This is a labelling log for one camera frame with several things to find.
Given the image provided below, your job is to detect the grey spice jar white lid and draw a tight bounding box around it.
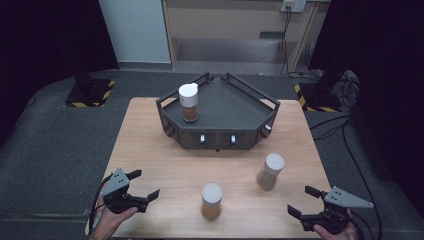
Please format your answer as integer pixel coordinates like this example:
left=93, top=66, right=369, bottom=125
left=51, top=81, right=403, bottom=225
left=255, top=152, right=286, bottom=191

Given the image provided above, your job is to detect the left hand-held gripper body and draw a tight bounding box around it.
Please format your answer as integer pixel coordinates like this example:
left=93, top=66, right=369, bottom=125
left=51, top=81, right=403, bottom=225
left=99, top=167, right=150, bottom=215

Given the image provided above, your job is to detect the black floor cable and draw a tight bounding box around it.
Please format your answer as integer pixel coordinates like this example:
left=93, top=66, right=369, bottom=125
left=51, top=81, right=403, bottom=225
left=309, top=114, right=352, bottom=142

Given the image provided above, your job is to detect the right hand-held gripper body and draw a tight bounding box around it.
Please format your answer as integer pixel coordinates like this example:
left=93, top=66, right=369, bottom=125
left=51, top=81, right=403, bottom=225
left=299, top=185, right=375, bottom=235

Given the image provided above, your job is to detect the black stand striped base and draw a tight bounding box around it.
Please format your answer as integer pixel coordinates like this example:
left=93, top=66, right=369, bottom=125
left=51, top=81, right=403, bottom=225
left=64, top=0, right=117, bottom=108
left=293, top=49, right=354, bottom=113

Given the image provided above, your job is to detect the hand-held gripper cable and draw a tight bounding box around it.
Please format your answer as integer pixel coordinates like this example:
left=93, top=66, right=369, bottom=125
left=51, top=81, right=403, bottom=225
left=341, top=118, right=383, bottom=240
left=87, top=173, right=114, bottom=238

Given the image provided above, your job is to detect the brown spice jar spouted lid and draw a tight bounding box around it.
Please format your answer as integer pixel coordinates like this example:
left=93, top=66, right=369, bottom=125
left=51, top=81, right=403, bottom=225
left=178, top=82, right=200, bottom=123

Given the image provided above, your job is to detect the person's right hand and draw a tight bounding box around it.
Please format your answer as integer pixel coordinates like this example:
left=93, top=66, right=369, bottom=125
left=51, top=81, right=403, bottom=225
left=312, top=209, right=360, bottom=240

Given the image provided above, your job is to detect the dark grey seasoning rack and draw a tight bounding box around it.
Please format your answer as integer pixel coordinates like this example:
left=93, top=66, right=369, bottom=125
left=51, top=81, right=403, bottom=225
left=155, top=71, right=281, bottom=153

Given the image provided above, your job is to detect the beige wooden cabinet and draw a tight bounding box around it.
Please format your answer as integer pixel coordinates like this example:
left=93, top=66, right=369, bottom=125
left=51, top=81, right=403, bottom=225
left=161, top=0, right=331, bottom=73

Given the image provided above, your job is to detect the orange spice jar white lid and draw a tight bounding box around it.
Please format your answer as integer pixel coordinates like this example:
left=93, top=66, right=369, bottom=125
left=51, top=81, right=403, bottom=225
left=200, top=182, right=224, bottom=222

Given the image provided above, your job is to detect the black socket cable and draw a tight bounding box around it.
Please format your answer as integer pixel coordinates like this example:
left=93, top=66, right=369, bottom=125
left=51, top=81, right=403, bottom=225
left=280, top=9, right=294, bottom=76

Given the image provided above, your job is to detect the grey wall socket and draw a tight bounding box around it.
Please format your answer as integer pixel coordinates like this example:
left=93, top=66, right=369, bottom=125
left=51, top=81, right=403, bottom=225
left=280, top=0, right=307, bottom=14

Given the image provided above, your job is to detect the right hand-held gripper cable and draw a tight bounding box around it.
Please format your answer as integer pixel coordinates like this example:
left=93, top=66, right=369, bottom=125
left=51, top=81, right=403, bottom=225
left=341, top=118, right=383, bottom=240

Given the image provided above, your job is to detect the left hand-held gripper cable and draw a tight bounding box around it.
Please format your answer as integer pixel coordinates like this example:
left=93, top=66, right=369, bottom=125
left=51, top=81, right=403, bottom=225
left=87, top=173, right=114, bottom=238

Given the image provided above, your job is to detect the person's left hand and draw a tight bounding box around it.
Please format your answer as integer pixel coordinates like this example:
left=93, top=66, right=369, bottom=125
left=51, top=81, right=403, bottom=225
left=89, top=204, right=139, bottom=240

